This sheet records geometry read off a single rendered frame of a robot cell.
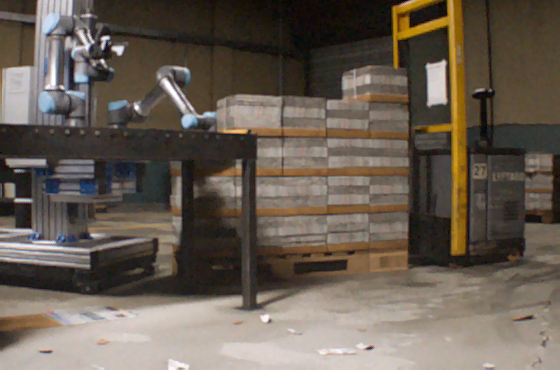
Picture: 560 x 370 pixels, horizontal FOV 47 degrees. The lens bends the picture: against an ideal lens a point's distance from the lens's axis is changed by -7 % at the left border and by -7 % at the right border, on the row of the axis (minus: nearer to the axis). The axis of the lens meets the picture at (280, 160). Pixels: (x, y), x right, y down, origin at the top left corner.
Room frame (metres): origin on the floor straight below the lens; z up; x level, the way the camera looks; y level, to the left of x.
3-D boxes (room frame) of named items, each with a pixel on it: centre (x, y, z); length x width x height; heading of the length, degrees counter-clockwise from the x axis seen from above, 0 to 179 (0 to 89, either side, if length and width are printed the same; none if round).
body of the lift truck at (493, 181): (4.76, -1.36, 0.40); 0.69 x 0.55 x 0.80; 22
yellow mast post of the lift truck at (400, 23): (4.92, -0.89, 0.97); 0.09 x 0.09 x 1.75; 22
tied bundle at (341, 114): (4.34, -0.34, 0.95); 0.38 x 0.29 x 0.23; 23
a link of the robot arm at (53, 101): (3.43, 1.18, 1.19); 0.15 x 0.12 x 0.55; 140
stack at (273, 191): (4.17, 0.05, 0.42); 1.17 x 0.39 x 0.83; 112
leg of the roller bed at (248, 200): (3.11, 0.14, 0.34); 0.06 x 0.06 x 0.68; 41
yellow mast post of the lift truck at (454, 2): (4.31, -1.14, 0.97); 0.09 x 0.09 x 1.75; 22
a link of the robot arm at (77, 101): (3.53, 1.10, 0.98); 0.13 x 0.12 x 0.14; 140
